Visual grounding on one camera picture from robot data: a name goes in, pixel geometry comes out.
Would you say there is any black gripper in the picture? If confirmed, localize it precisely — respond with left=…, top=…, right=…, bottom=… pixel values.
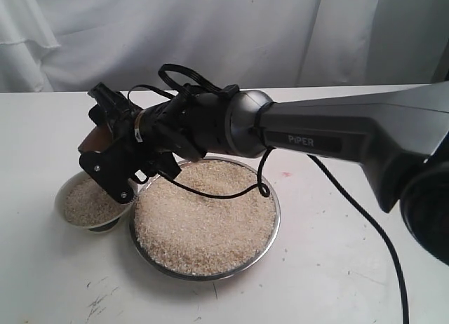
left=79, top=83, right=233, bottom=204

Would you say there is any brown wooden cup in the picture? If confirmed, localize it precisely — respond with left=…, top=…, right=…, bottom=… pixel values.
left=78, top=125, right=113, bottom=154

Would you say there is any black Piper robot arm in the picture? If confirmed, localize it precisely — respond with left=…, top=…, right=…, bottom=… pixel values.
left=79, top=82, right=448, bottom=262

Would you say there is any rice in white bowl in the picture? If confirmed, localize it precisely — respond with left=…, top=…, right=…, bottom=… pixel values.
left=64, top=179, right=133, bottom=228

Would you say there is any white ceramic bowl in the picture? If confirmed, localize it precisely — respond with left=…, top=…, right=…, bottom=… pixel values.
left=55, top=171, right=138, bottom=234

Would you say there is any rice pile in tray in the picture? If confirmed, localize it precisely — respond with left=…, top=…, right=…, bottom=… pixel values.
left=134, top=161, right=276, bottom=274

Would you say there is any white backdrop curtain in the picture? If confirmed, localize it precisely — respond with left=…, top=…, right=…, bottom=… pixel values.
left=1, top=0, right=448, bottom=92

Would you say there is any round steel tray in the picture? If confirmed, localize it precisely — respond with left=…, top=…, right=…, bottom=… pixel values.
left=128, top=156, right=281, bottom=280

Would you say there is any black cable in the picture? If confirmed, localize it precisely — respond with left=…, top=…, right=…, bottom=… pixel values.
left=126, top=63, right=411, bottom=324

